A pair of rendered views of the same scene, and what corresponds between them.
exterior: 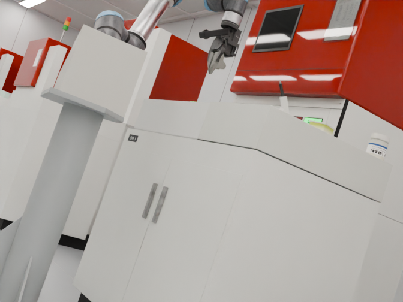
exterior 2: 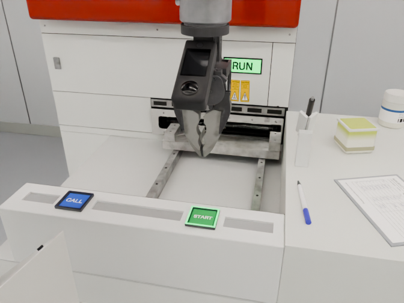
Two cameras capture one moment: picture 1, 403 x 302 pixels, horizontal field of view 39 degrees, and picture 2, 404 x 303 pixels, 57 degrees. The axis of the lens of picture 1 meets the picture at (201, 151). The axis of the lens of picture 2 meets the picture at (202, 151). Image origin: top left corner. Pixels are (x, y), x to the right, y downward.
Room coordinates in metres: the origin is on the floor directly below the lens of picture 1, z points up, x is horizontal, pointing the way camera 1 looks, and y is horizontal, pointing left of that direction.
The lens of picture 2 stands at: (1.83, 0.47, 1.39)
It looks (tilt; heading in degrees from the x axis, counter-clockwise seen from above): 28 degrees down; 314
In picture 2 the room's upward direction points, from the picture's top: straight up
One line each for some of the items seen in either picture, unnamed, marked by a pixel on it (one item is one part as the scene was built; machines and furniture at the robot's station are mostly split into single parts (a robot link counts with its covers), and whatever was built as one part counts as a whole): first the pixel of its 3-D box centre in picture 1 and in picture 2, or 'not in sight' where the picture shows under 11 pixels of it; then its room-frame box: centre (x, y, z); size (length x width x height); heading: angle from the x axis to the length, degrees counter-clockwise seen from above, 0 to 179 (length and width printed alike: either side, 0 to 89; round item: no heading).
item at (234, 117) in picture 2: not in sight; (215, 125); (2.57, -0.38, 0.89); 0.44 x 0.02 x 0.10; 32
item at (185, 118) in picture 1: (177, 120); (141, 238); (2.31, 0.13, 0.89); 0.55 x 0.09 x 0.14; 32
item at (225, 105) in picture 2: (219, 51); (216, 106); (2.18, 0.06, 1.19); 0.05 x 0.02 x 0.09; 32
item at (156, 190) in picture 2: not in sight; (162, 180); (2.52, -0.10, 0.84); 0.50 x 0.02 x 0.03; 122
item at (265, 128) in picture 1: (296, 152); (356, 190); (2.07, -0.33, 0.89); 0.62 x 0.35 x 0.14; 122
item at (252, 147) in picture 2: not in sight; (220, 144); (2.50, -0.33, 0.87); 0.36 x 0.08 x 0.03; 32
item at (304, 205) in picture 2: not in sight; (303, 200); (2.09, -0.10, 0.97); 0.14 x 0.01 x 0.01; 128
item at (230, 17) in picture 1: (231, 20); (203, 8); (2.21, 0.06, 1.33); 0.08 x 0.08 x 0.05
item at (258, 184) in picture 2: not in sight; (258, 190); (2.29, -0.24, 0.84); 0.50 x 0.02 x 0.03; 122
